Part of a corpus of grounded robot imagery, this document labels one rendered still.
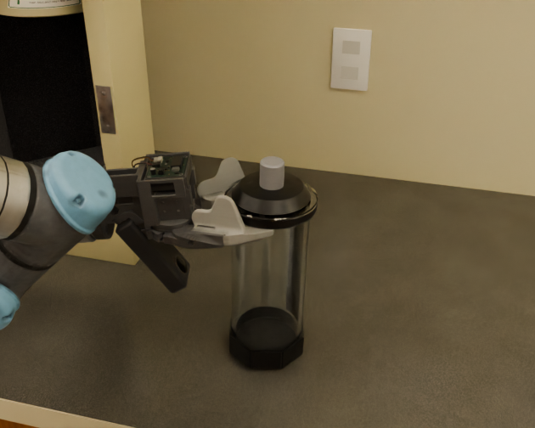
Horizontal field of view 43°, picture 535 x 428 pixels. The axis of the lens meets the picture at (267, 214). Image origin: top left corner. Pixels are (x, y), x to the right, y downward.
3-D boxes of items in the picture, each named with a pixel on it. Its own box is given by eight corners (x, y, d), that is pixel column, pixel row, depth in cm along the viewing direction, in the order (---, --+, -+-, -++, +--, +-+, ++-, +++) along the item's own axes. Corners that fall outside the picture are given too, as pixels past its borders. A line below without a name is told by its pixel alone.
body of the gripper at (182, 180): (188, 179, 73) (79, 187, 74) (199, 246, 78) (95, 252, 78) (195, 149, 80) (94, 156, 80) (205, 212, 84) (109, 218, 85)
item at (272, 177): (307, 193, 84) (311, 144, 80) (312, 233, 76) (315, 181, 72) (233, 191, 84) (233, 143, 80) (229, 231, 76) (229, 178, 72)
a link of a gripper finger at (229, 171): (271, 153, 81) (198, 172, 79) (274, 196, 84) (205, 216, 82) (261, 143, 84) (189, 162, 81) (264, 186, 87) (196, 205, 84)
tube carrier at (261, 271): (305, 312, 94) (315, 174, 83) (309, 366, 85) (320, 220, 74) (227, 310, 94) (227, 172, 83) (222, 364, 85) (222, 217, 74)
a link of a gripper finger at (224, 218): (259, 207, 70) (182, 195, 74) (263, 255, 73) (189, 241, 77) (271, 194, 73) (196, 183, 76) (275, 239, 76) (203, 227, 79)
